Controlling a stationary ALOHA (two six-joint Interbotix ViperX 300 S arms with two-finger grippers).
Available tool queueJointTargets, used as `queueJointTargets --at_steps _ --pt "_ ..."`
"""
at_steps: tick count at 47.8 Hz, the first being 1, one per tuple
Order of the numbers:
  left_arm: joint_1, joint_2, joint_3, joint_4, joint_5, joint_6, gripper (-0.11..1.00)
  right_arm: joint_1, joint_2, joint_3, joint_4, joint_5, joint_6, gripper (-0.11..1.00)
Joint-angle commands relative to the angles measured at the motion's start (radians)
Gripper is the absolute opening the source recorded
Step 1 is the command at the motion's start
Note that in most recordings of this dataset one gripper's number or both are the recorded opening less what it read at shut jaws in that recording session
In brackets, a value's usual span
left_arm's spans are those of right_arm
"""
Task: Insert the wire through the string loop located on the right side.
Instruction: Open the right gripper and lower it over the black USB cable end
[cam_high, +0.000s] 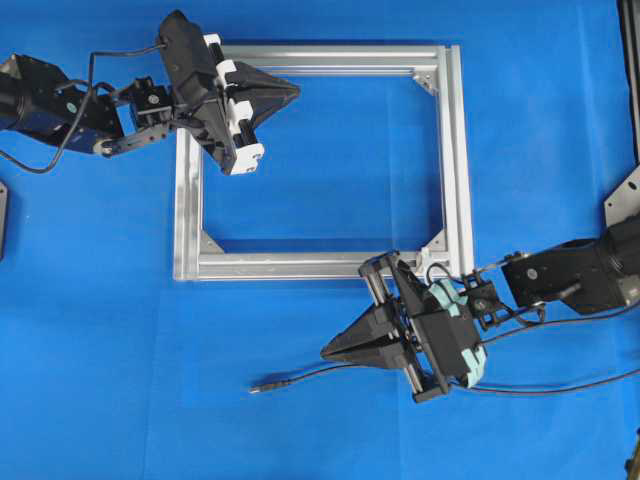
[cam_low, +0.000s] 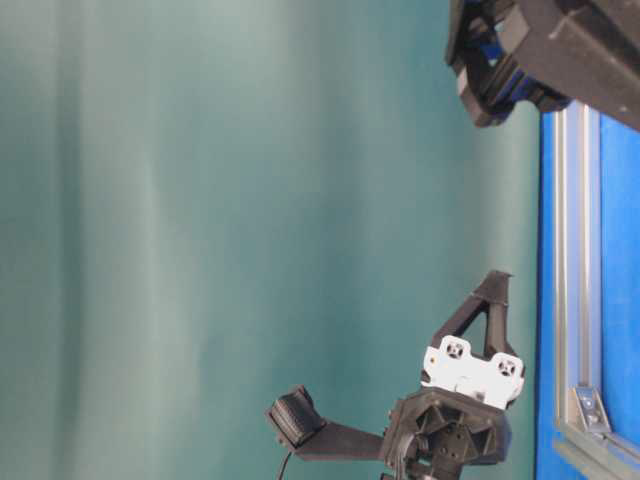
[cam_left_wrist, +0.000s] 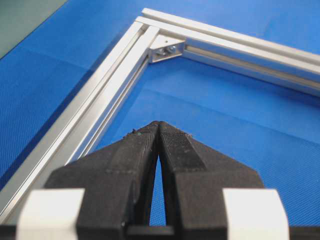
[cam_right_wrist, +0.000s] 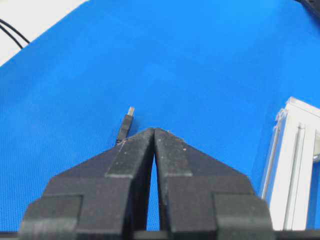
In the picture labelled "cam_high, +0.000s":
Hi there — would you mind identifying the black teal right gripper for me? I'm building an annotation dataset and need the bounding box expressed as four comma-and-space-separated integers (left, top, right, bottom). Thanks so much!
320, 252, 488, 403

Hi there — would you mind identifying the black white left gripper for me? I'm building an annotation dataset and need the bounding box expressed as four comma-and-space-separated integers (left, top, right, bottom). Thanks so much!
158, 10, 300, 175

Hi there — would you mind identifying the black usb cable wire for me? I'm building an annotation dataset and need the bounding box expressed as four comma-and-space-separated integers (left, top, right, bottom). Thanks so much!
248, 362, 640, 396

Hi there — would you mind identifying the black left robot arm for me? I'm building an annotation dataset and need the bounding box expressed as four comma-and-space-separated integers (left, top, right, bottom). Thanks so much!
1, 10, 300, 175

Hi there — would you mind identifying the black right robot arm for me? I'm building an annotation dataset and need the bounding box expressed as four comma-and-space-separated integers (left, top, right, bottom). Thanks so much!
321, 218, 639, 402

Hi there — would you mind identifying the grey plate left edge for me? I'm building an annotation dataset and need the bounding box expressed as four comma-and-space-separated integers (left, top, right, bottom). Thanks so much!
0, 182, 9, 259

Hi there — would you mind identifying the black metal stand right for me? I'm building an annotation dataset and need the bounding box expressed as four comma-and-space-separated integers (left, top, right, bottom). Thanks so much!
603, 0, 640, 236

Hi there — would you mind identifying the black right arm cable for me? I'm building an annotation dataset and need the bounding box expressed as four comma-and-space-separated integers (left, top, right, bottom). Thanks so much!
477, 302, 640, 346

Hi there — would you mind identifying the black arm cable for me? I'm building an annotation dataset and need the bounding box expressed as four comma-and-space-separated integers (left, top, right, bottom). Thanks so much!
0, 42, 166, 175
477, 302, 640, 346

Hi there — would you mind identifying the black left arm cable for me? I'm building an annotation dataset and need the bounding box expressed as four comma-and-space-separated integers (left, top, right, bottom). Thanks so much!
0, 42, 166, 175

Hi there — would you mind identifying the silver aluminium extrusion frame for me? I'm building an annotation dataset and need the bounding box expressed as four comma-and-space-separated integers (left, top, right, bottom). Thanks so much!
173, 44, 475, 281

